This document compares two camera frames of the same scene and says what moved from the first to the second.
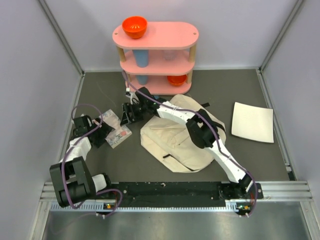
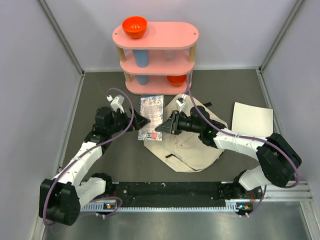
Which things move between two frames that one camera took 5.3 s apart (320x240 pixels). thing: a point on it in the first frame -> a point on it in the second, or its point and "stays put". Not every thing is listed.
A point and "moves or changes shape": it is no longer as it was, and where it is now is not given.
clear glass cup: [169, 54] stays put
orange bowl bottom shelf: [177, 80] stays put
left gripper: [105, 131] -> [139, 121]
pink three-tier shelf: [162, 61] stays put
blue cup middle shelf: [141, 57] stays put
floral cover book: [121, 132] moves or changes shape
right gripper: [126, 119] -> [171, 125]
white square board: [253, 122] stays put
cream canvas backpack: [173, 143] stays put
